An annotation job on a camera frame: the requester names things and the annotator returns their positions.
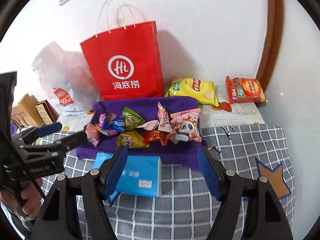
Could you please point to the brown framed box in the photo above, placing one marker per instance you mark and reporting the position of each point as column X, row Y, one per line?
column 46, row 112

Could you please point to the brown wooden door frame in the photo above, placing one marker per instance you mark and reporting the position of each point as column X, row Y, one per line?
column 275, row 21

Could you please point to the green snack packet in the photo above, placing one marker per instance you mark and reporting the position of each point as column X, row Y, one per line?
column 132, row 119

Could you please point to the red paper shopping bag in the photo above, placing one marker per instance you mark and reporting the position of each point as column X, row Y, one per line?
column 125, row 62

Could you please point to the white red candy packet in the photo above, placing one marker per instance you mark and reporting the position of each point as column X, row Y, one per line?
column 164, row 122

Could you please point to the pink and yellow snack packet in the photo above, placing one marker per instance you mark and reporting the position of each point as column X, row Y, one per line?
column 101, row 126

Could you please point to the left hand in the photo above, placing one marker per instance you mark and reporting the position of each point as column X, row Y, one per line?
column 32, row 199

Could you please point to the panda print snack packet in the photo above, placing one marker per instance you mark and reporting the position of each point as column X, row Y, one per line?
column 185, row 126

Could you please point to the white plastic Miniso bag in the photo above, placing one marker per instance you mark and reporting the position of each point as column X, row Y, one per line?
column 66, row 79

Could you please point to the yellow chips bag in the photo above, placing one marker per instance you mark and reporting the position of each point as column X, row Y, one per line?
column 202, row 91

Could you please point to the red gold snack packet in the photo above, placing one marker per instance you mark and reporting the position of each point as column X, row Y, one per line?
column 156, row 136

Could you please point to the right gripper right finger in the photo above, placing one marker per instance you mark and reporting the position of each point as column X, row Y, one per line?
column 265, row 217

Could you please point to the blue tissue pack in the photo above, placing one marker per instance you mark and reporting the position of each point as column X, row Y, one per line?
column 141, row 176

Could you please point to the red chips bag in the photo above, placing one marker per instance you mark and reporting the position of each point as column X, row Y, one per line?
column 243, row 90

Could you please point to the blue cookie packet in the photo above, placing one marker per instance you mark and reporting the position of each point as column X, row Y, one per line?
column 116, row 122

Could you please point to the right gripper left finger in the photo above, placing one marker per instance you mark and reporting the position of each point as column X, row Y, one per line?
column 58, row 217

